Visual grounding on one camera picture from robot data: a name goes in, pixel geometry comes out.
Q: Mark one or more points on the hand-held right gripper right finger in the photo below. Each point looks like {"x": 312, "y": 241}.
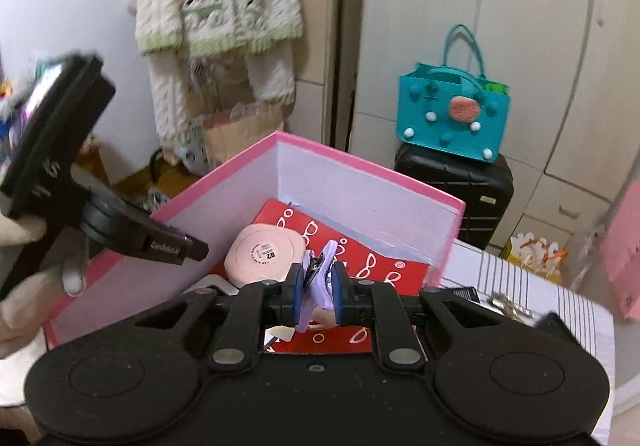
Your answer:
{"x": 340, "y": 292}

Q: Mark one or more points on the purple hair clip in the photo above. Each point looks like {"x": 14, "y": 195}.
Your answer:
{"x": 322, "y": 271}

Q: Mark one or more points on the teal felt handbag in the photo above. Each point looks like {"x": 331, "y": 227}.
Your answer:
{"x": 435, "y": 111}

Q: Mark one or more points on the black suitcase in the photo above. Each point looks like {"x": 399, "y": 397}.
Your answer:
{"x": 450, "y": 186}

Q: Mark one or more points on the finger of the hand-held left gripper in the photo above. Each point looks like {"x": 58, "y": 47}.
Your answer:
{"x": 167, "y": 246}

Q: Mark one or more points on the beige wardrobe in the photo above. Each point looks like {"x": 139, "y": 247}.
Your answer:
{"x": 540, "y": 51}

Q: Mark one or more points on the pink cardboard box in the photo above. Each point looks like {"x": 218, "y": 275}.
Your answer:
{"x": 350, "y": 181}

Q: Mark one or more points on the pink shopping bag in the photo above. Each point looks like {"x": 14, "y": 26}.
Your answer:
{"x": 625, "y": 251}

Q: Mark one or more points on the red printed flat box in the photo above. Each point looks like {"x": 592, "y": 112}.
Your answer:
{"x": 380, "y": 266}

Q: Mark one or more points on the yellow printed gift bag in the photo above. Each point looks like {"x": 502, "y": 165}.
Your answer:
{"x": 535, "y": 251}

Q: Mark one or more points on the pink rounded case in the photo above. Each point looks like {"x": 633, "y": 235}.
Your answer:
{"x": 260, "y": 251}

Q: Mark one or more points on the striped tablecloth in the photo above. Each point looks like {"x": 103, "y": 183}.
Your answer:
{"x": 500, "y": 271}

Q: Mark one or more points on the bunch of keys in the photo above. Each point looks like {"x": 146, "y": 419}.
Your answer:
{"x": 505, "y": 303}

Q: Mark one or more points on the white fleece pajama pants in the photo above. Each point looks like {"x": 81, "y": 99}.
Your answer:
{"x": 170, "y": 91}

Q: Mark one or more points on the brown paper bag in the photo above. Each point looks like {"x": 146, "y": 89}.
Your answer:
{"x": 235, "y": 136}

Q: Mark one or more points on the person's left hand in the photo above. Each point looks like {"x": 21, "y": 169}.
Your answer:
{"x": 30, "y": 321}

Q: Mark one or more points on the patterned sneaker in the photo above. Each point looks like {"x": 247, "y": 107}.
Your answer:
{"x": 155, "y": 200}

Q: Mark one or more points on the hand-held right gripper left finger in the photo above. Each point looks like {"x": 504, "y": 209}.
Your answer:
{"x": 298, "y": 287}

